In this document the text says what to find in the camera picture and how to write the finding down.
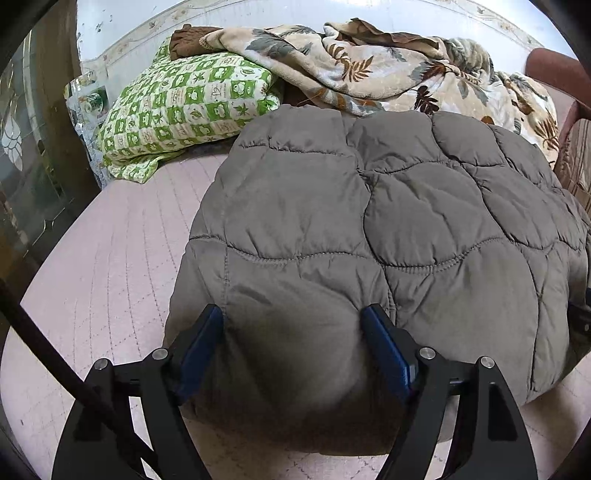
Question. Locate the beige leaf print blanket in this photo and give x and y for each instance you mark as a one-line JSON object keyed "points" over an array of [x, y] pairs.
{"points": [[369, 69]]}

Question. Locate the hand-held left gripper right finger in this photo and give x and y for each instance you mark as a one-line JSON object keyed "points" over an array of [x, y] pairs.
{"points": [[385, 350]]}

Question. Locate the striped cushion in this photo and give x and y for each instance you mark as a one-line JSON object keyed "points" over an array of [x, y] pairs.
{"points": [[577, 157]]}

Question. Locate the printed wall sheet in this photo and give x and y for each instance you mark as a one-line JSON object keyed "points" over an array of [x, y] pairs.
{"points": [[87, 101]]}

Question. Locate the brown cloth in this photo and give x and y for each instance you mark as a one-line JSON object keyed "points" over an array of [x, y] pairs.
{"points": [[184, 41]]}

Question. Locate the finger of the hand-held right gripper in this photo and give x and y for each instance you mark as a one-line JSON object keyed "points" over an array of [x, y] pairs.
{"points": [[584, 314]]}

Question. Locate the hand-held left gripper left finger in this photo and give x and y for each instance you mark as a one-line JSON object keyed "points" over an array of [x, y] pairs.
{"points": [[203, 350]]}

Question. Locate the maroon chair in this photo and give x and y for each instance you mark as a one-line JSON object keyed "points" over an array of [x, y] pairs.
{"points": [[554, 69]]}

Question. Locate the dark glass door cabinet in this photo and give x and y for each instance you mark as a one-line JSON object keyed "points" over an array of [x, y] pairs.
{"points": [[37, 161]]}

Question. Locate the pink quilted bed sheet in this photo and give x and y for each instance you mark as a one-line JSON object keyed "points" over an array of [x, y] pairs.
{"points": [[115, 254]]}

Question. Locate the green patterned pillow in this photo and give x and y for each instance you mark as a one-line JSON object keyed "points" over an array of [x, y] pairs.
{"points": [[184, 110]]}

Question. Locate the grey quilted jacket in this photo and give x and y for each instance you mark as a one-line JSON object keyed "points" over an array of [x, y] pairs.
{"points": [[346, 230]]}

